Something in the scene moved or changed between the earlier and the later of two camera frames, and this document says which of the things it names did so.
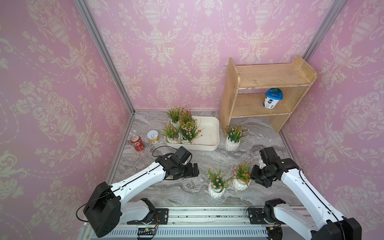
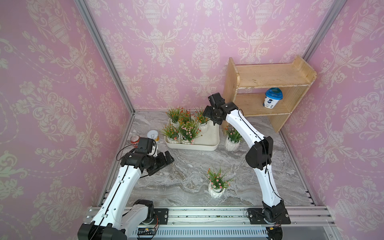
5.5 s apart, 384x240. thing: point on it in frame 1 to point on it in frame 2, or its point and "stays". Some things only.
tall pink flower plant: [190, 131] stays
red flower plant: [171, 133] stays
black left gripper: [191, 173] to [164, 162]
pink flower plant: [235, 133] stays
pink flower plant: [217, 182] stays
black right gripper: [255, 176] to [207, 112]
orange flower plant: [241, 178] to [202, 121]
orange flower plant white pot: [174, 114] stays
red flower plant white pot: [185, 115] stays
